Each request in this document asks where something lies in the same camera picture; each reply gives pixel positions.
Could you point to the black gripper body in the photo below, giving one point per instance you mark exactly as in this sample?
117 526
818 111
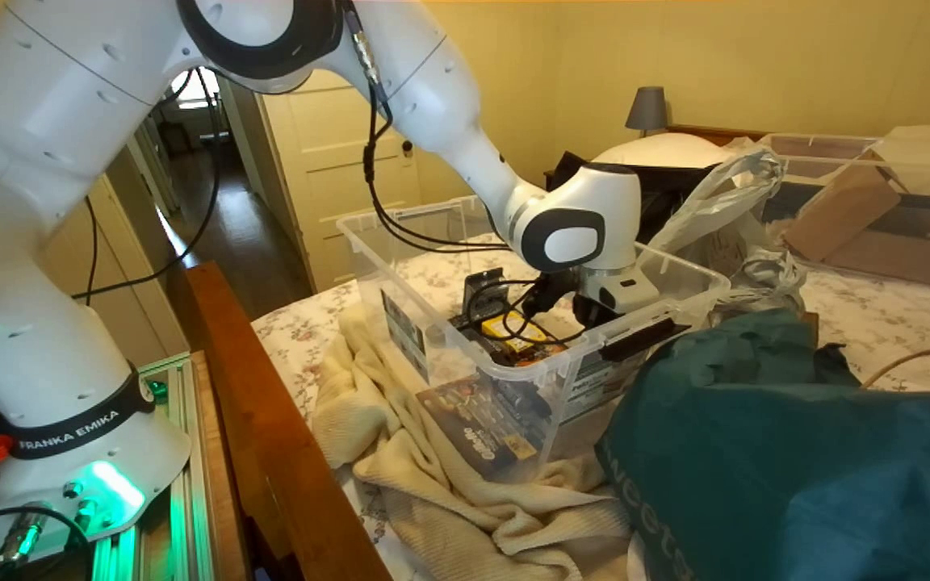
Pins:
596 308

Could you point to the orange yellow cardboard box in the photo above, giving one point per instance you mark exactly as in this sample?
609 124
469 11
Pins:
508 332

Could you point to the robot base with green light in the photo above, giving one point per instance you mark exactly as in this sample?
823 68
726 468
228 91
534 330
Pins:
66 494

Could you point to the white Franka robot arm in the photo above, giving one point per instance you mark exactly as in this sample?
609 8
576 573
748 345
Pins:
56 213

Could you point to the clear plastic storage container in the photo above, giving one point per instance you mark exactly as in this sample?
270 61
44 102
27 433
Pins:
596 374

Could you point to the grey Gillette box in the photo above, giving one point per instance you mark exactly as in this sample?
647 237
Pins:
485 423

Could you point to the brown cardboard box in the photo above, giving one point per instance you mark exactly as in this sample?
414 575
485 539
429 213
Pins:
839 213

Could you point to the clear storage bin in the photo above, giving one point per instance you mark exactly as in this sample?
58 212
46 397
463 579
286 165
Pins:
821 157

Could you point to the black cosmetic tube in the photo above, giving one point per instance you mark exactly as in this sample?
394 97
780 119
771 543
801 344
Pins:
485 295

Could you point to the silver plastic bag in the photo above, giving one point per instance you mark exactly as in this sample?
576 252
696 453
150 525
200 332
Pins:
711 198

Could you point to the crumpled grey plastic bag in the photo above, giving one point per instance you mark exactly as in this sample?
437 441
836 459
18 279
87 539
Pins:
771 276

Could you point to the grey table lamp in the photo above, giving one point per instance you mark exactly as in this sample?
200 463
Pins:
647 108

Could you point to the cream towel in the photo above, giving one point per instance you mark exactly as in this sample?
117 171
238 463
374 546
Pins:
465 505

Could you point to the teal fabric bag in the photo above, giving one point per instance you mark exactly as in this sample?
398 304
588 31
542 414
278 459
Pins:
809 463

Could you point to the white door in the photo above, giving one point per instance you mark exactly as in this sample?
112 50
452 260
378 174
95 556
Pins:
336 182

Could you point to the floral bedsheet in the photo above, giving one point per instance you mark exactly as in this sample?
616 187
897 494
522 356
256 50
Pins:
896 309

